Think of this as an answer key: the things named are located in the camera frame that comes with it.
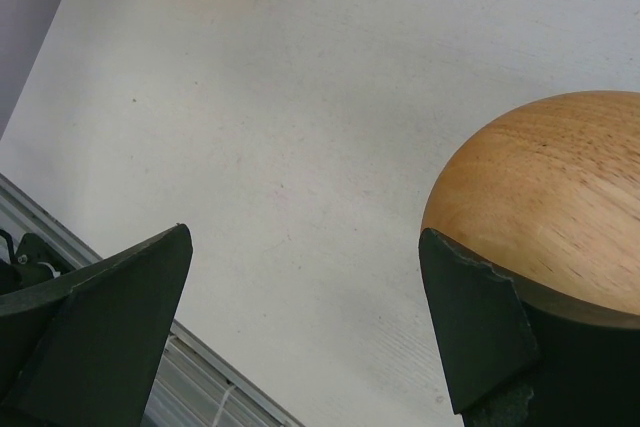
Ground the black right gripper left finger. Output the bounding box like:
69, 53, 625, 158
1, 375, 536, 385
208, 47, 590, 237
1, 224, 193, 426

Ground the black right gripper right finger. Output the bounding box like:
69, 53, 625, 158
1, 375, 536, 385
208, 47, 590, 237
418, 228, 639, 426

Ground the wooden hat stand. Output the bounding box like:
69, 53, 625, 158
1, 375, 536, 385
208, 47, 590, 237
422, 90, 639, 329

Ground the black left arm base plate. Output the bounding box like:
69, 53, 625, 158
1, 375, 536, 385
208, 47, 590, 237
1, 230, 62, 295

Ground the aluminium front rail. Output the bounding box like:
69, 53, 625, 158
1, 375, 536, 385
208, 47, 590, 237
1, 180, 296, 426

